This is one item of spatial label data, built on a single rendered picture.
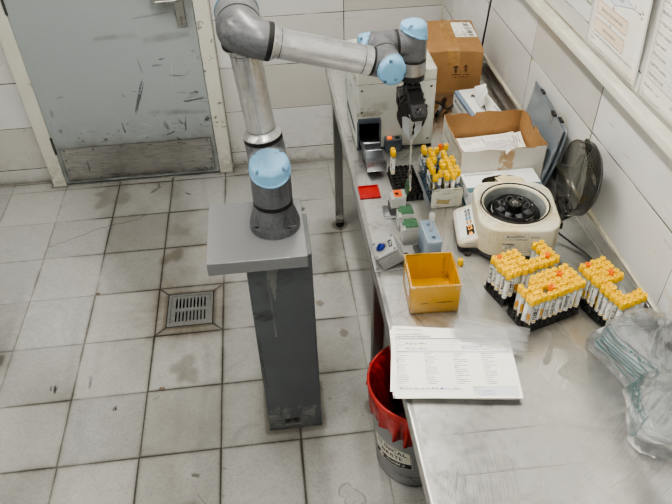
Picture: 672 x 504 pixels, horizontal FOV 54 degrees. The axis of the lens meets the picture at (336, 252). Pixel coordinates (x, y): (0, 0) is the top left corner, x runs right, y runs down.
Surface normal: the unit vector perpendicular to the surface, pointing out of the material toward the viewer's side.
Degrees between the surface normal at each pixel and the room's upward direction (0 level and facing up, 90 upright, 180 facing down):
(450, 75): 90
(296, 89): 90
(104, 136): 90
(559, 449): 0
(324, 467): 0
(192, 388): 0
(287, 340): 90
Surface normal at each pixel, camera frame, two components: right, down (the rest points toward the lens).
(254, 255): -0.02, -0.76
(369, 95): 0.11, 0.65
